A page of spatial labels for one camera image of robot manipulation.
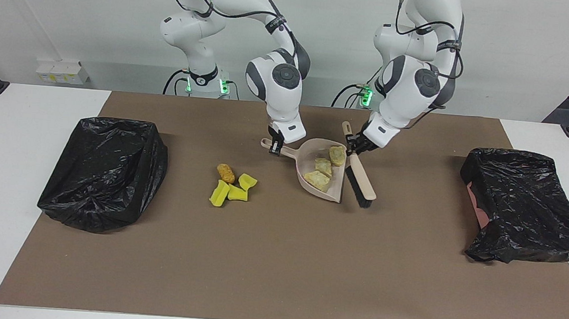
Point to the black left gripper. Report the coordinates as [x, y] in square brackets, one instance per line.
[370, 141]

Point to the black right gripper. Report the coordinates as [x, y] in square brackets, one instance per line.
[276, 135]

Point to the beige brush with black bristles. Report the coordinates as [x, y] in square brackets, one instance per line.
[361, 177]

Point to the beige plastic dustpan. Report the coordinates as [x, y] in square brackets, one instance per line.
[310, 154]

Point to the yellow sponge piece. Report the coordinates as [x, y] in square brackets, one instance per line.
[248, 181]
[237, 193]
[219, 194]

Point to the brown fried nugget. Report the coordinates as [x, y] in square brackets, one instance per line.
[226, 173]

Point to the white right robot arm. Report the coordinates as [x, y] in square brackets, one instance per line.
[277, 86]

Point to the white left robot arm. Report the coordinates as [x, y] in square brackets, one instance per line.
[409, 88]

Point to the pink plastic bin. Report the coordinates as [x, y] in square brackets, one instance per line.
[476, 203]

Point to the black trash bag bin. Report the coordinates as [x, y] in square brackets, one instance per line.
[103, 177]

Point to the black bag over pink bin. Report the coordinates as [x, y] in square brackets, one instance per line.
[531, 212]

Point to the brown table mat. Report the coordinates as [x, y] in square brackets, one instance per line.
[275, 289]

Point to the white wall socket box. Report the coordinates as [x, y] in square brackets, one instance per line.
[65, 73]

